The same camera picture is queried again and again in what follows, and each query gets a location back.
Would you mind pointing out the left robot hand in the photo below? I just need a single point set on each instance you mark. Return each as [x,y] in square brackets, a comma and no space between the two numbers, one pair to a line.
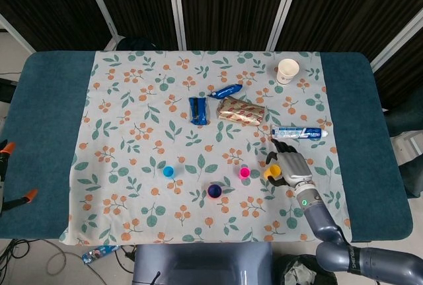
[4,166]

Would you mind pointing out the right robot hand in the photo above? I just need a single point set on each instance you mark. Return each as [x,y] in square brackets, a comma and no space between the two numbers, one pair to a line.
[295,167]

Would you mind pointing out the yellow plastic cup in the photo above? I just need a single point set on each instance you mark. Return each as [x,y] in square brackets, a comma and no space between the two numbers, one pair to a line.
[272,170]

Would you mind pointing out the pink plastic cup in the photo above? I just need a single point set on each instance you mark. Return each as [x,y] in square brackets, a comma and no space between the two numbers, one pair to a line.
[244,173]

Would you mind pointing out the dark blue plastic cup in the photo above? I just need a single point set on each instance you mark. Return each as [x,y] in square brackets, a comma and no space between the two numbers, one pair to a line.
[215,191]

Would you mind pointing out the light blue plastic cup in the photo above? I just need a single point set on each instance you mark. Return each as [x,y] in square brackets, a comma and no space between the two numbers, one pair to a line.
[169,171]

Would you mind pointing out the large orange plastic cup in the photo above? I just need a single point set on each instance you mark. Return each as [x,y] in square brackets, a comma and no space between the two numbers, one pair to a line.
[214,198]

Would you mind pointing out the white paper cup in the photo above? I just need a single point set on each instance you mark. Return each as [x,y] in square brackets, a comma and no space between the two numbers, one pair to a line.
[287,70]

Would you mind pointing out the blue white toothpaste tube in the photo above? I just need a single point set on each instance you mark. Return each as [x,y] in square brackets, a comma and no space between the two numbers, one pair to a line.
[297,133]

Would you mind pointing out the teal velvet table cover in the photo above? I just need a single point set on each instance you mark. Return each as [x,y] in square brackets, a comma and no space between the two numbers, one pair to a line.
[43,133]

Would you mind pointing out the black equipment box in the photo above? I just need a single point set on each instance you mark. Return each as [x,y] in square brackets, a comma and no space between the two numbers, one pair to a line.
[6,90]

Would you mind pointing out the gold red snack package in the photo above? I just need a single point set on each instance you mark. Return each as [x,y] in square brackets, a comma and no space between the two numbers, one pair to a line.
[241,113]

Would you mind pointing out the twisted blue snack wrapper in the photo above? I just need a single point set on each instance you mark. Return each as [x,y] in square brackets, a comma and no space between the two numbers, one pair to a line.
[226,91]

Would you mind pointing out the black trash bin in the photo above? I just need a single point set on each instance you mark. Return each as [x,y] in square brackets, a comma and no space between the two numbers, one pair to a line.
[307,271]

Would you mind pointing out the flat blue black-striped packet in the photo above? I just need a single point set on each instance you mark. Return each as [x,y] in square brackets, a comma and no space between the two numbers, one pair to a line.
[199,111]

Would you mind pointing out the dark teal chair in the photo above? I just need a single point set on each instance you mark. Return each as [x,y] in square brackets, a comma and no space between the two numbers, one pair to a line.
[413,176]
[406,123]

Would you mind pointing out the floral patterned tablecloth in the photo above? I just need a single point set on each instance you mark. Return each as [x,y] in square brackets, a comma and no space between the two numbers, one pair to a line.
[132,166]

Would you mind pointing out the colourful packet on floor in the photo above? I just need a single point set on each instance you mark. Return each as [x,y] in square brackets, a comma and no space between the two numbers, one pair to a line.
[99,253]

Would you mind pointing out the blue-grey robot torso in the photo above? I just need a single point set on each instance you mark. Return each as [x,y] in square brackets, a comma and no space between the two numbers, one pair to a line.
[205,265]

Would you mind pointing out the dark partition screen white frames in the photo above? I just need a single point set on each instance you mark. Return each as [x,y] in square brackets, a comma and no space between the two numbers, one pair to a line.
[231,0]

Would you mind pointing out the black chair back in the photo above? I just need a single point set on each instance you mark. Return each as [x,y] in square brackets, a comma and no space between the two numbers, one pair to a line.
[137,44]

